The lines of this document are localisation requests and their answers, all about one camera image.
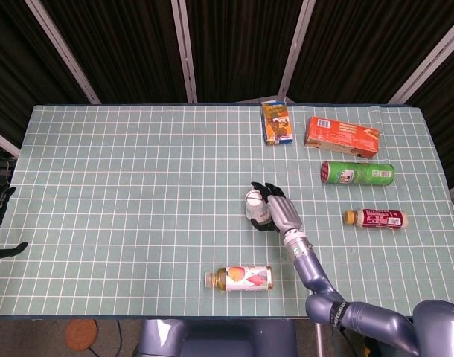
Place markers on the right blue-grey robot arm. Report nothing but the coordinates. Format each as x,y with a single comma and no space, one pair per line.
312,271

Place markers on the round brown cork disc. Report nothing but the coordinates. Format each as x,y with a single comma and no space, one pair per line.
81,334

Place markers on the green grid tablecloth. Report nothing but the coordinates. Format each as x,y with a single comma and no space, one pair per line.
137,208

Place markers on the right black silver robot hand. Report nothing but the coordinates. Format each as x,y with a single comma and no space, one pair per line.
283,213

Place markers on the white paper cup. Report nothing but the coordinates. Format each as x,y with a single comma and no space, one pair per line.
255,202

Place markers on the long orange-red carton box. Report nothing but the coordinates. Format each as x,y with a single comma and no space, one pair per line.
342,135

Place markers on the metal table leg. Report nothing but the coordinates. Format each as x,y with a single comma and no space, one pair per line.
318,340

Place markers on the blue-grey robot torso base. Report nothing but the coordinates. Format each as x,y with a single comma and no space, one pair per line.
219,338

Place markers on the orange and blue snack box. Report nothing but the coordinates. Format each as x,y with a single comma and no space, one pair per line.
277,124

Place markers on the green chips can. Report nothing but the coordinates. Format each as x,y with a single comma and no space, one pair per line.
357,173

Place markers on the milk tea bottle red label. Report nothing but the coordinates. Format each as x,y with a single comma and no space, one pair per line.
379,218

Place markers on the juice bottle with fruit label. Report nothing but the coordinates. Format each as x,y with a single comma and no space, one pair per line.
245,278

